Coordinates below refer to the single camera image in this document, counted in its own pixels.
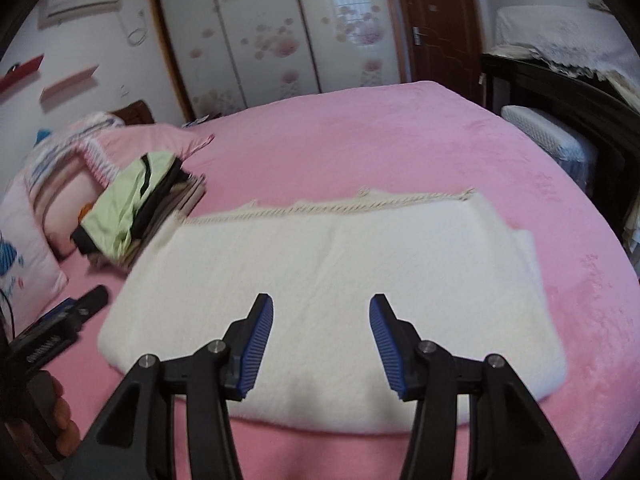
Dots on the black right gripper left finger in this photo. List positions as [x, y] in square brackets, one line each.
[133, 436]

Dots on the white fluffy sweater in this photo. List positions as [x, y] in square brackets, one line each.
[448, 264]

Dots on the person's left hand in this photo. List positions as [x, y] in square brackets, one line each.
[69, 437]

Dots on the white cushion with blue print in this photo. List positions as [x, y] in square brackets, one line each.
[30, 275]

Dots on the pink ruffled pillow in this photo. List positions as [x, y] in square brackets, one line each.
[69, 169]

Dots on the green and black jacket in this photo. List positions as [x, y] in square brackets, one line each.
[121, 213]

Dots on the white quilted cushion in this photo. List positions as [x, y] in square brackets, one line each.
[568, 148]

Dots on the pink bed sheet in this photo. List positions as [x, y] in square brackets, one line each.
[409, 139]

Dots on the dark wooden cabinet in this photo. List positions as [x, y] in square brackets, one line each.
[610, 125]

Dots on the white air conditioner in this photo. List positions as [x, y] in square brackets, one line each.
[52, 12]

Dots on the floral sliding wardrobe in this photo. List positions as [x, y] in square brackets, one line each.
[224, 56]

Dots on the white lace cover cloth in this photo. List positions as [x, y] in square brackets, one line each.
[573, 42]

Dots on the dark brown wooden door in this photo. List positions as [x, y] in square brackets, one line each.
[444, 44]

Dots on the pink wall shelf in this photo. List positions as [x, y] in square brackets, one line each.
[66, 82]

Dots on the red wall shelf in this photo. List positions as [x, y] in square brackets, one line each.
[19, 72]

